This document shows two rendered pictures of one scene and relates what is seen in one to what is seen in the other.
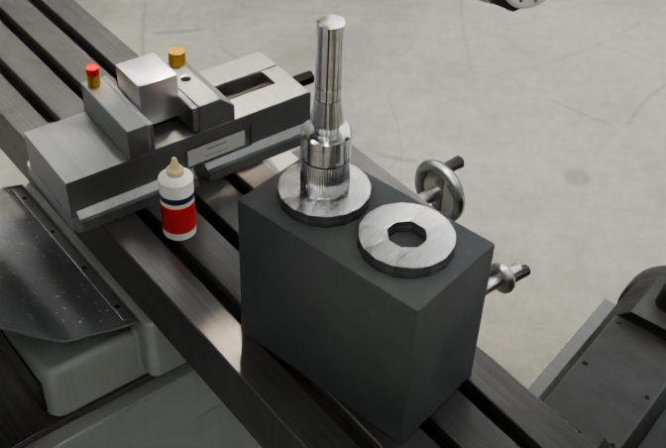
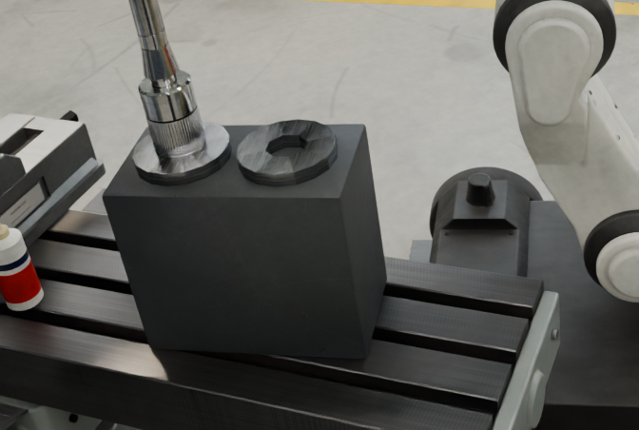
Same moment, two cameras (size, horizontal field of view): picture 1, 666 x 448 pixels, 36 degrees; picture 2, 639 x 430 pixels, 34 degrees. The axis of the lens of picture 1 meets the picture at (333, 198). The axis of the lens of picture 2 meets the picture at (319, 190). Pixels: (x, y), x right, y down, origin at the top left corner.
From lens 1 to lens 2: 24 cm
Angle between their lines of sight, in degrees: 18
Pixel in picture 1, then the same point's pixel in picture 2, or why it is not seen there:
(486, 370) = (396, 268)
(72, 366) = not seen: outside the picture
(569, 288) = not seen: hidden behind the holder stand
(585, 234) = not seen: hidden behind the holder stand
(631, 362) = (478, 258)
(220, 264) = (87, 306)
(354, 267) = (255, 193)
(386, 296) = (300, 203)
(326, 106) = (159, 51)
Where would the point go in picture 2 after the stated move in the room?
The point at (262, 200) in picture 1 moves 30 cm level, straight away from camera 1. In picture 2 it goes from (126, 185) to (22, 73)
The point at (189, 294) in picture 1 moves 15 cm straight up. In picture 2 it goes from (75, 345) to (30, 226)
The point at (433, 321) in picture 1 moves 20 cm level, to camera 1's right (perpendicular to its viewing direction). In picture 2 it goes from (351, 210) to (540, 131)
